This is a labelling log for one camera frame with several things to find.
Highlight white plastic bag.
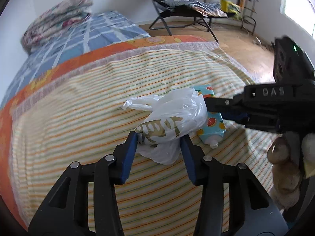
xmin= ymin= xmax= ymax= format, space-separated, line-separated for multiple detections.
xmin=122 ymin=87 xmax=207 ymax=165

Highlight person's right hand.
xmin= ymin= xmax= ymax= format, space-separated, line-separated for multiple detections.
xmin=267 ymin=132 xmax=314 ymax=210

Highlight yellow striped towel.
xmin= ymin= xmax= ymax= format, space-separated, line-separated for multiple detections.
xmin=9 ymin=47 xmax=282 ymax=236

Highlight black clothes drying rack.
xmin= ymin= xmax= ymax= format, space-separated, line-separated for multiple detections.
xmin=237 ymin=0 xmax=259 ymax=36

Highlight striped clothes on chair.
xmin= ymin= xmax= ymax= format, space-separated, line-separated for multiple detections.
xmin=162 ymin=0 xmax=227 ymax=18

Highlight yellow green crate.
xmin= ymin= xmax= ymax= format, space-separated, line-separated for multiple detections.
xmin=220 ymin=0 xmax=242 ymax=20

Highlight grey plaid blanket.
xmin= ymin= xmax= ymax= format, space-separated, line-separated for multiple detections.
xmin=1 ymin=36 xmax=258 ymax=156

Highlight black folding chair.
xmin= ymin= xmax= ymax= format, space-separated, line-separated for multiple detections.
xmin=149 ymin=0 xmax=234 ymax=43

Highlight orange floral bedsheet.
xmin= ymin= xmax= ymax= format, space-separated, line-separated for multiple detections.
xmin=1 ymin=35 xmax=205 ymax=230

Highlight blue checked mattress sheet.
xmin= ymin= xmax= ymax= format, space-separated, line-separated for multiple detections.
xmin=1 ymin=11 xmax=150 ymax=107

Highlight folded floral quilt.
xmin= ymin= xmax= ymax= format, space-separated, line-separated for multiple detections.
xmin=21 ymin=0 xmax=94 ymax=53

